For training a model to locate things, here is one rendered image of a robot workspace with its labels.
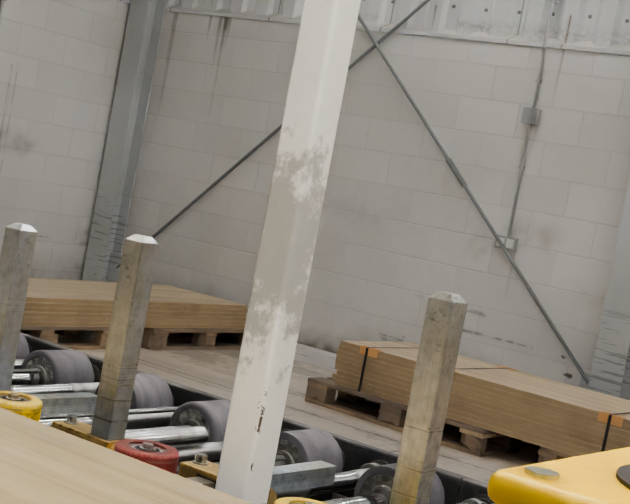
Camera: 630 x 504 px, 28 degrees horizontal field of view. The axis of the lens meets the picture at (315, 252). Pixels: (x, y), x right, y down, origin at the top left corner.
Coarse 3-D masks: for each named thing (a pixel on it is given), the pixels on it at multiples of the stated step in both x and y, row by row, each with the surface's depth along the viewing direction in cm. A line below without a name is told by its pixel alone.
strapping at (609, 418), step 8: (360, 352) 722; (368, 352) 719; (376, 352) 715; (456, 368) 698; (464, 368) 704; (472, 368) 711; (480, 368) 718; (488, 368) 725; (496, 368) 733; (504, 368) 740; (360, 384) 720; (600, 416) 632; (608, 416) 630; (616, 416) 627; (608, 424) 629; (616, 424) 627
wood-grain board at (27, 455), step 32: (0, 416) 159; (0, 448) 143; (32, 448) 146; (64, 448) 149; (96, 448) 152; (0, 480) 130; (32, 480) 133; (64, 480) 135; (96, 480) 137; (128, 480) 140; (160, 480) 142
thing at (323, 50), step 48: (336, 0) 144; (336, 48) 145; (288, 96) 147; (336, 96) 147; (288, 144) 146; (288, 192) 146; (288, 240) 145; (288, 288) 146; (288, 336) 148; (240, 384) 148; (288, 384) 149; (240, 432) 147; (240, 480) 147
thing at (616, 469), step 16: (624, 448) 26; (544, 464) 22; (560, 464) 22; (576, 464) 23; (592, 464) 23; (608, 464) 23; (624, 464) 24; (496, 480) 21; (512, 480) 21; (528, 480) 21; (544, 480) 21; (560, 480) 21; (576, 480) 21; (592, 480) 22; (608, 480) 22; (624, 480) 22; (496, 496) 21; (512, 496) 21; (528, 496) 21; (544, 496) 20; (560, 496) 20; (576, 496) 20; (592, 496) 20; (608, 496) 20; (624, 496) 21
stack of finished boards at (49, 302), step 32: (32, 288) 775; (64, 288) 806; (96, 288) 840; (160, 288) 915; (32, 320) 734; (64, 320) 756; (96, 320) 779; (160, 320) 830; (192, 320) 858; (224, 320) 888
